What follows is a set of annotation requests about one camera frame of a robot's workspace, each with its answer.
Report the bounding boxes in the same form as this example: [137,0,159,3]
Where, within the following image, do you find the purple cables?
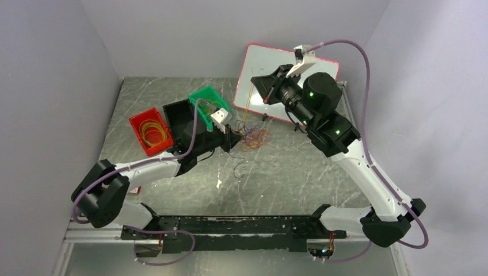
[230,120,268,180]

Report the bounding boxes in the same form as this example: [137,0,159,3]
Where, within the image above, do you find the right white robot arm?
[250,64,426,247]

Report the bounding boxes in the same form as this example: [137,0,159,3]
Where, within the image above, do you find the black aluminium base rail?
[64,213,397,256]

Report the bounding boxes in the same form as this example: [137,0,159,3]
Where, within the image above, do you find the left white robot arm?
[71,125,242,239]

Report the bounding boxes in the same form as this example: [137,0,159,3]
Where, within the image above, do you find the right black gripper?
[251,64,316,128]

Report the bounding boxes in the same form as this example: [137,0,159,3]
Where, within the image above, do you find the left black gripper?
[195,124,245,157]

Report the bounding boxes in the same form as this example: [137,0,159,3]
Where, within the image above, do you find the black plastic bin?
[163,99,195,148]

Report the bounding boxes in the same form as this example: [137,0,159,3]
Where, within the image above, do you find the pink framed whiteboard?
[234,44,342,128]

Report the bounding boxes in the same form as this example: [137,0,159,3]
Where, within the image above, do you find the red plastic bin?
[129,108,174,156]

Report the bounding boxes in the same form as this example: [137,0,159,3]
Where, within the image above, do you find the yellow cables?
[139,118,169,148]
[242,82,256,121]

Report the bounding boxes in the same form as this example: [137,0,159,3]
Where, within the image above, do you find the small red white box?
[128,186,141,194]

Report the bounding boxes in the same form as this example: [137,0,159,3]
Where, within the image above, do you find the green plastic bin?
[188,86,230,131]

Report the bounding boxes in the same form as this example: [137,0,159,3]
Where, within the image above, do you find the yellow cables in red bin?
[139,118,169,148]

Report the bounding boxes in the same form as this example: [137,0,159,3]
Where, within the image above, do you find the orange cable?
[193,97,226,119]

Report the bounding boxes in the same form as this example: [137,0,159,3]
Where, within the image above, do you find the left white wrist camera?
[210,108,232,134]

